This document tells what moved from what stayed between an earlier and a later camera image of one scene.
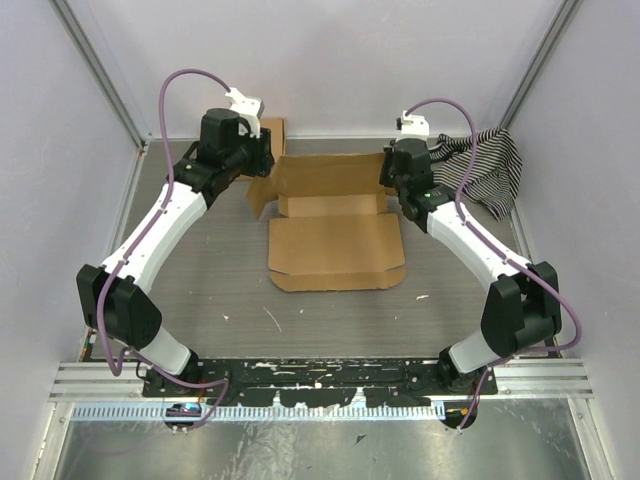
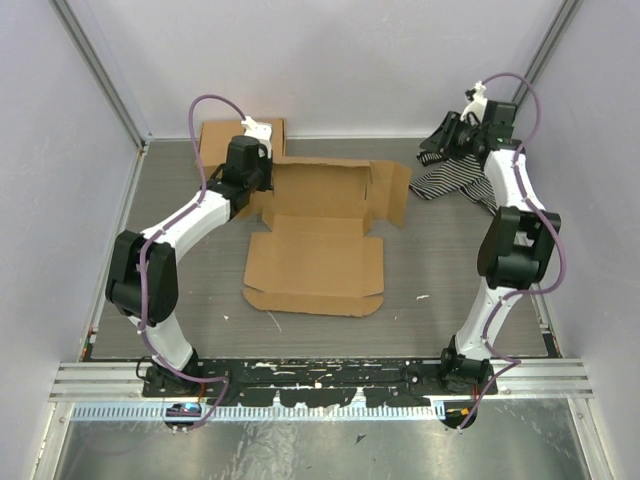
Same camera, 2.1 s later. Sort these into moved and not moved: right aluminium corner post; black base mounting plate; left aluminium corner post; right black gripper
Moved: right black gripper
Not moved: right aluminium corner post; left aluminium corner post; black base mounting plate
